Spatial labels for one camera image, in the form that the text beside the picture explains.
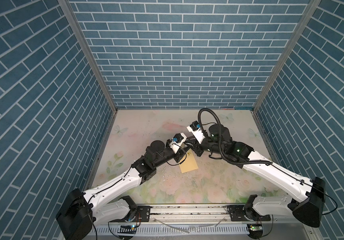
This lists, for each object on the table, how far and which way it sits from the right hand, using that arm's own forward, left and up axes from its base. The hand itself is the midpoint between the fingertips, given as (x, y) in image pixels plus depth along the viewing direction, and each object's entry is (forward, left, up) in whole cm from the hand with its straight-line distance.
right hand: (184, 138), depth 70 cm
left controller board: (-35, +25, -30) cm, 53 cm away
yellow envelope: (+1, -4, -28) cm, 28 cm away
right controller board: (-29, -38, -33) cm, 58 cm away
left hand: (-1, -2, -3) cm, 4 cm away
